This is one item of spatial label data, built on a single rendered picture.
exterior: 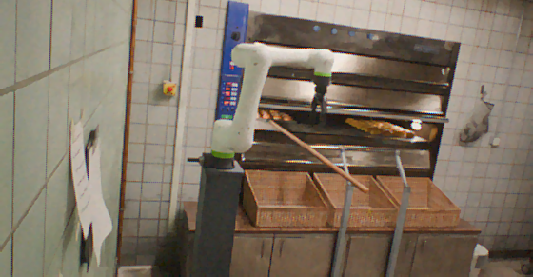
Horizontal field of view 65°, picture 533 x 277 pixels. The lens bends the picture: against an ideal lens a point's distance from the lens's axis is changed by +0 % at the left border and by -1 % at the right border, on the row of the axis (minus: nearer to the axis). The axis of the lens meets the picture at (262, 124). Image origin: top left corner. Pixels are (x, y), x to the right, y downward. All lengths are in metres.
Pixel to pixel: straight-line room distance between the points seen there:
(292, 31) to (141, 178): 1.64
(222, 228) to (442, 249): 2.13
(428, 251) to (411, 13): 1.97
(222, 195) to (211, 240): 0.25
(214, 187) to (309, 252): 1.29
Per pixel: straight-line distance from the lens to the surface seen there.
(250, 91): 2.02
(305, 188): 3.61
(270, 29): 3.36
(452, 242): 3.92
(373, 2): 3.68
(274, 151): 3.49
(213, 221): 2.29
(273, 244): 3.16
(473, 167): 4.54
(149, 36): 3.21
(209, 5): 3.25
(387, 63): 3.79
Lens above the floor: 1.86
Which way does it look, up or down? 11 degrees down
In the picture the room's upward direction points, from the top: 7 degrees clockwise
